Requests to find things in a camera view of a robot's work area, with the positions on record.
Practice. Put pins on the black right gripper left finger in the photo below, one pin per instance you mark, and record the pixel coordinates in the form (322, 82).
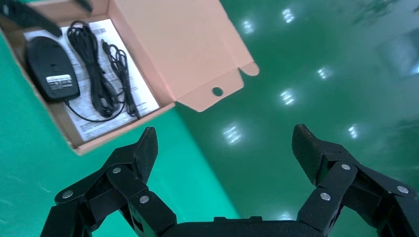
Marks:
(131, 193)

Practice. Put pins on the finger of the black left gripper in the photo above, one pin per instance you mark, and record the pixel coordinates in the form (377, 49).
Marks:
(84, 5)
(29, 16)

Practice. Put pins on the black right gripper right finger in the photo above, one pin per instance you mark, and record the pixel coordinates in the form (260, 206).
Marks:
(334, 183)

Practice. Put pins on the orange cardboard box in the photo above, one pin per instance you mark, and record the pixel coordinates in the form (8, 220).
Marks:
(183, 49)

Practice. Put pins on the white printed instruction sheet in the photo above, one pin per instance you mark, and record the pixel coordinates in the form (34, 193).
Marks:
(95, 129)

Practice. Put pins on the green table mat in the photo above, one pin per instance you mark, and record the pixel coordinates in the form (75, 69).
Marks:
(32, 163)

